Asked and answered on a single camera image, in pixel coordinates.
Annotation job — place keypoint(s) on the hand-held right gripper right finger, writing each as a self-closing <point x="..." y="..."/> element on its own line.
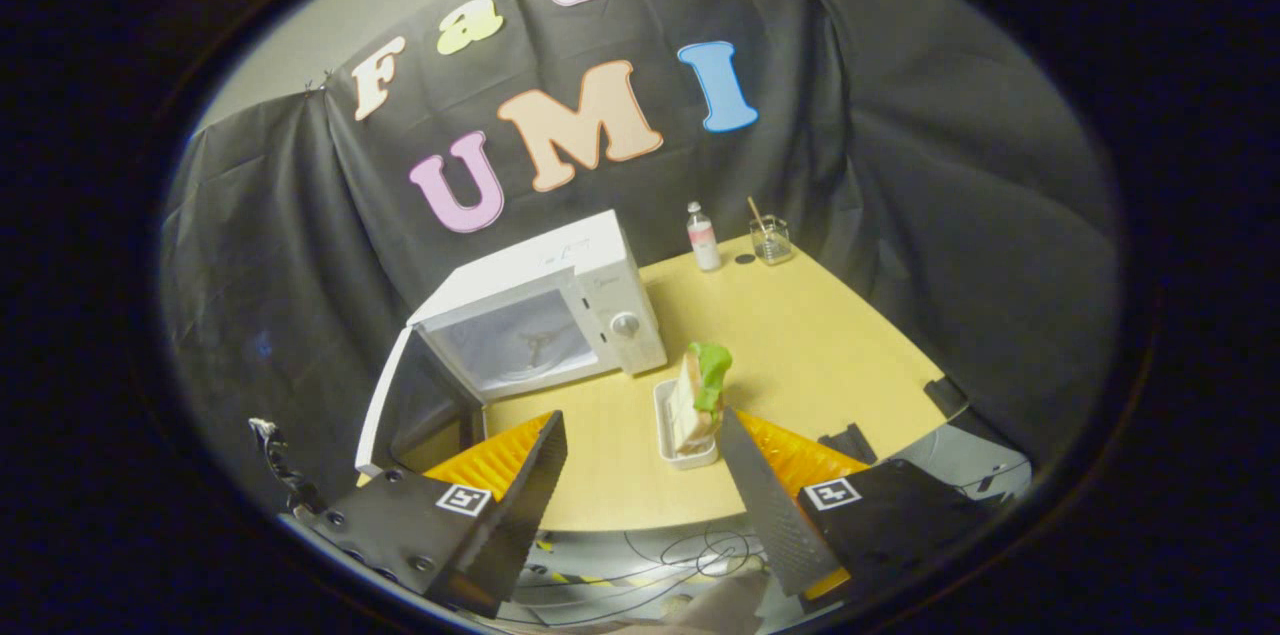
<point x="768" y="505"/>

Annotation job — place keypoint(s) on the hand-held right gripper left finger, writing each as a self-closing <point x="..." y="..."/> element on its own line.
<point x="525" y="495"/>

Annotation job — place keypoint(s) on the clear glass cup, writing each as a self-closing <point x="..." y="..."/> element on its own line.
<point x="772" y="242"/>

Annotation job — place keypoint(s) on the black backdrop cloth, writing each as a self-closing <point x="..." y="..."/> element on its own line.
<point x="950" y="165"/>

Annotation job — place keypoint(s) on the black table clamp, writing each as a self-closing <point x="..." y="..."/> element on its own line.
<point x="850" y="443"/>
<point x="945" y="397"/>

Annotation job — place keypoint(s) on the white plastic tray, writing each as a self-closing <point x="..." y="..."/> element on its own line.
<point x="668" y="435"/>

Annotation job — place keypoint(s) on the white microwave oven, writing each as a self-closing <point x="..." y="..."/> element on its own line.
<point x="560" y="285"/>

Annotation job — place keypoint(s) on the clear bottle with pink label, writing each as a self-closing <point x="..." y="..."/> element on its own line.
<point x="704" y="237"/>

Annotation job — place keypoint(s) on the sandwich with green lettuce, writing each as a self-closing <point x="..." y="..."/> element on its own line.
<point x="700" y="385"/>

